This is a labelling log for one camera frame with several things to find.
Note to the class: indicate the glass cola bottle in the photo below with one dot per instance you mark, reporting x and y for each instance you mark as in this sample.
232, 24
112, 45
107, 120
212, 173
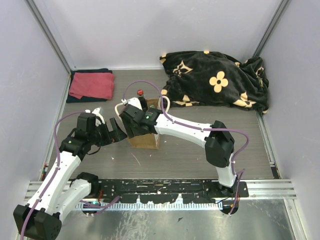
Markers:
142, 100

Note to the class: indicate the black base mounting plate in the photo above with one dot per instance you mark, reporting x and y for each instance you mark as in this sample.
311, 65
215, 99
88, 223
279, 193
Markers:
160, 191

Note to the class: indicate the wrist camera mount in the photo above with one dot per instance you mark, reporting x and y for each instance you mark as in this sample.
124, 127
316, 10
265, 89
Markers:
134, 101
98, 113

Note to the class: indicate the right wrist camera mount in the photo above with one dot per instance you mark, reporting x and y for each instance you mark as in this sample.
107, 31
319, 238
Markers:
134, 101

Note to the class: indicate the black floral fleece blanket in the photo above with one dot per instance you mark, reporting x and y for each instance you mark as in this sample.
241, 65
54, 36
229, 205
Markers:
211, 78

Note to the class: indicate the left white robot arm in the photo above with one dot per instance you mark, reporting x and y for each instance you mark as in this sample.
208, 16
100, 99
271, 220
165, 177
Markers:
41, 218

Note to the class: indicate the folded red cloth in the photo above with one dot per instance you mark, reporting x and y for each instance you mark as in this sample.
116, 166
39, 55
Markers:
99, 85

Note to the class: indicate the white slotted cable duct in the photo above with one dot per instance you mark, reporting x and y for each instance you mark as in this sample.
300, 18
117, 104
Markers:
176, 206

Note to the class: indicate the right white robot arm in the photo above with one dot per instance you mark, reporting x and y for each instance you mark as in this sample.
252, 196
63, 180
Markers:
216, 141

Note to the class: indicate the aluminium frame rail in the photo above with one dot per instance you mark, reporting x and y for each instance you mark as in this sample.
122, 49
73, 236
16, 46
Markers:
270, 189

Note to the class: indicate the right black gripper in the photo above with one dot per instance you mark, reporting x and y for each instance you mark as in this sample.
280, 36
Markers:
132, 130

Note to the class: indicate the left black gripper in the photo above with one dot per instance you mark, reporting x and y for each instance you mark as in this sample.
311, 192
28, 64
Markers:
114, 136

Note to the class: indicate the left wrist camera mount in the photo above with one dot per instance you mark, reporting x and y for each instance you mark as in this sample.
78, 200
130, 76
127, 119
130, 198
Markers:
98, 113

